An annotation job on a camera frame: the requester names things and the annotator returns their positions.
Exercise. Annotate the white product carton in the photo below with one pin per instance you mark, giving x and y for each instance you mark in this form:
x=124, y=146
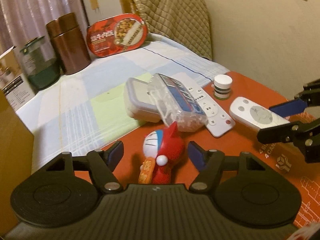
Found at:
x=14, y=83

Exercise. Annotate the brown cardboard box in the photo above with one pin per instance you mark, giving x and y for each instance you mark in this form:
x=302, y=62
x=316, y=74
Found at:
x=16, y=157

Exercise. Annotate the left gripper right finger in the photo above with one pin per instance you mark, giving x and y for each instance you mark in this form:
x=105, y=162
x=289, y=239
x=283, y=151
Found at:
x=209, y=165

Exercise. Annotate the long white remote control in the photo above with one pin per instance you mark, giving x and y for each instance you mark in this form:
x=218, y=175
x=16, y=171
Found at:
x=219, y=122

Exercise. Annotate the beige quilted chair cover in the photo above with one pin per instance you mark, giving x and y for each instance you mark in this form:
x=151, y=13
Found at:
x=183, y=21

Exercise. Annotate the small white striped jar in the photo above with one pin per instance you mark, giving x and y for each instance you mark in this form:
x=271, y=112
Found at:
x=222, y=86

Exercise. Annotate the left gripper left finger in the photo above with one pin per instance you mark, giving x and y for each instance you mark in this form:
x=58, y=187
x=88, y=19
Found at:
x=101, y=166

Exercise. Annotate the square white lidded container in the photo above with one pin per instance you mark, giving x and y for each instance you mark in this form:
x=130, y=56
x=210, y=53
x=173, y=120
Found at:
x=138, y=103

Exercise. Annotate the blue label clear plastic box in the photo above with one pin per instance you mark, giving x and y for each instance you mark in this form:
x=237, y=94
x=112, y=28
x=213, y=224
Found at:
x=176, y=104

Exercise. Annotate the white oval remote control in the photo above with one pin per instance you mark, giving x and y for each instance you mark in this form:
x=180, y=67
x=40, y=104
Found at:
x=254, y=115

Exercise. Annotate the red instant rice bowl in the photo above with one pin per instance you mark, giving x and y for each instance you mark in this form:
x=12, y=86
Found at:
x=116, y=35

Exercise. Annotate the checked pastel tablecloth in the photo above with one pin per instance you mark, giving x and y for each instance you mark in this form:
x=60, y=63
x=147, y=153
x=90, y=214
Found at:
x=85, y=111

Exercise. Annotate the green glass jar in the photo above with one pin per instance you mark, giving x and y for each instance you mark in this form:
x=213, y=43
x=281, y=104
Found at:
x=39, y=63

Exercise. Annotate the red Doraemon figurine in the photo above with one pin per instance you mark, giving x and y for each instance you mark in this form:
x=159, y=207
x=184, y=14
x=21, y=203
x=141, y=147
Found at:
x=163, y=149

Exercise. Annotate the pink curtain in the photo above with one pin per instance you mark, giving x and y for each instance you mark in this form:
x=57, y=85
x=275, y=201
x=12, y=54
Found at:
x=22, y=20

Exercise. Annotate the brown cylindrical canister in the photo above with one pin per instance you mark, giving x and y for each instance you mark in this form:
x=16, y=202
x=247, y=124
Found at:
x=68, y=43

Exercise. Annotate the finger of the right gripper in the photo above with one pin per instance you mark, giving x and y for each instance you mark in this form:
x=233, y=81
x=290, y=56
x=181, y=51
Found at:
x=304, y=136
x=308, y=97

